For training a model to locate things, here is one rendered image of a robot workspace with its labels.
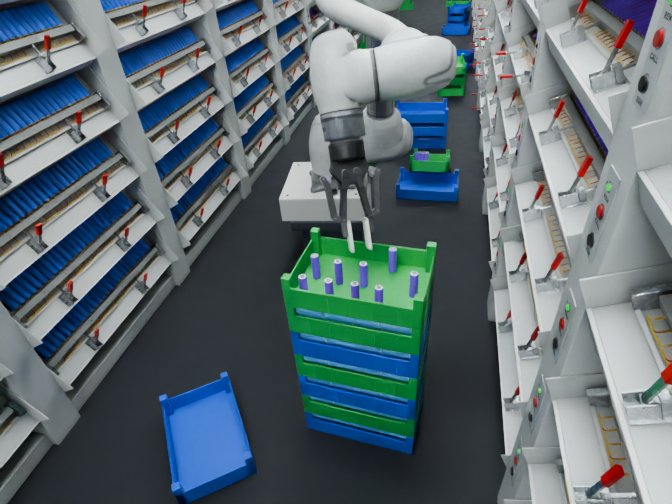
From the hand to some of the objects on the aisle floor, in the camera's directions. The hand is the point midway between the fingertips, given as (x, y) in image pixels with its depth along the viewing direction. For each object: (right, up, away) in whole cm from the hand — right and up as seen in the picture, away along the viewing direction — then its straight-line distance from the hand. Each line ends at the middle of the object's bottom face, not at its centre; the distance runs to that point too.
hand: (358, 235), depth 98 cm
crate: (+42, +28, +133) cm, 143 cm away
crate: (-41, -57, +28) cm, 76 cm away
